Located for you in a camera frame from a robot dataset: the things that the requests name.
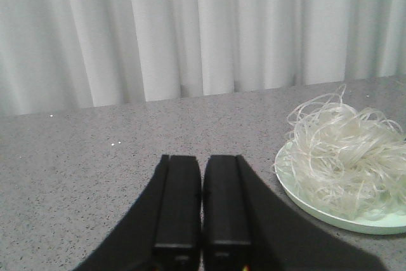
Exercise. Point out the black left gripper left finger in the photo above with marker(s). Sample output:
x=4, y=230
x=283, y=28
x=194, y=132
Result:
x=161, y=230

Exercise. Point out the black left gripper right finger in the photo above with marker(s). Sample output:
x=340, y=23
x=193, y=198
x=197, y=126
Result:
x=247, y=227

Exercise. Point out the white vermicelli noodle bundle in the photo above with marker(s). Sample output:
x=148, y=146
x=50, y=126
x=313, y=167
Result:
x=344, y=161

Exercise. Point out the light green round plate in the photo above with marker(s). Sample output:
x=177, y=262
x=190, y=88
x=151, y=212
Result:
x=389, y=224

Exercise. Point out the white pleated curtain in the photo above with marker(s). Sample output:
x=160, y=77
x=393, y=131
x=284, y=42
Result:
x=65, y=54

